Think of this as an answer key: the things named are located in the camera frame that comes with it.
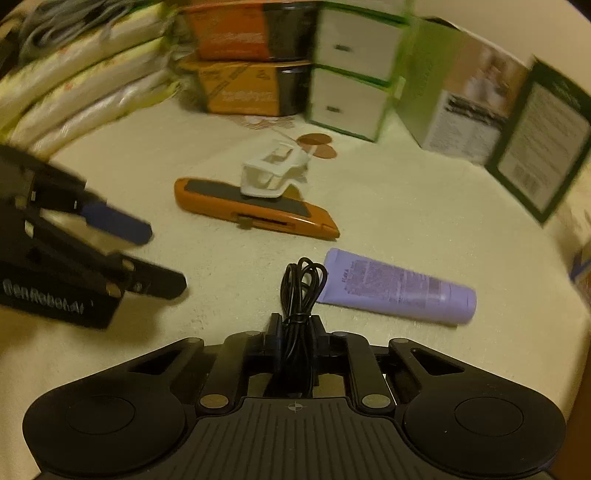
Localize cream patterned tablecloth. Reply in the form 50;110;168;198
0;97;591;462

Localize dark green box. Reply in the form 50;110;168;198
485;56;591;225

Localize green and white box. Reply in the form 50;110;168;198
305;65;402;141
314;0;414;86

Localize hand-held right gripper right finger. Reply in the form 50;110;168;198
311;316;467;409

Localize white yellow food packet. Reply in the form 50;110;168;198
9;39;181;130
0;11;178;100
28;78;185;154

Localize white plastic clip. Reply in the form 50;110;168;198
239;135;309;199

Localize orange instant noodle bowl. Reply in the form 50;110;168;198
178;0;319;63
178;60;312;117

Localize black cable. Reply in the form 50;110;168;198
265;257;329;398

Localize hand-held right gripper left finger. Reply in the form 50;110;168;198
122;314;284;409

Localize orange utility knife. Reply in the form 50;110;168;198
174;178;341;240

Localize tangled dark cables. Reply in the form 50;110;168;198
18;0;116;44

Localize purple tube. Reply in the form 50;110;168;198
316;248;477;326

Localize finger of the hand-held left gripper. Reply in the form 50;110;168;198
28;222;188;299
28;161;153;246

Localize light green product box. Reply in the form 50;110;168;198
397;18;532;166

